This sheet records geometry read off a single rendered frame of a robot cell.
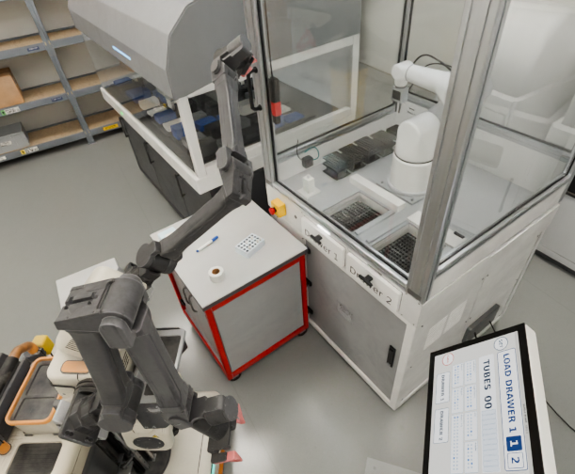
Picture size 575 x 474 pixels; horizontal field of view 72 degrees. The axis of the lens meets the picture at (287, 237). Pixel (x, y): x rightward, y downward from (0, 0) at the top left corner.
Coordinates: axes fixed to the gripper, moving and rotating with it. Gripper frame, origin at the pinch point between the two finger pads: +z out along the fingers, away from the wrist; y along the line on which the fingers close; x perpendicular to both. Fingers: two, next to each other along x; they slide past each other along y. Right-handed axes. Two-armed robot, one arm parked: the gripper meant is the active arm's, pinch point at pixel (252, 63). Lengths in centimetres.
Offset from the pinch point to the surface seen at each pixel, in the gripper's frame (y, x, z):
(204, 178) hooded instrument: -78, 11, 40
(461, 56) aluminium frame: 44, -61, -30
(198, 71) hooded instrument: -29, 36, 25
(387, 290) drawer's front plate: -28, -95, 7
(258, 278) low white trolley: -73, -54, 9
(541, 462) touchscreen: 1, -133, -55
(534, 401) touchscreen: 4, -128, -43
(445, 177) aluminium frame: 21, -78, -19
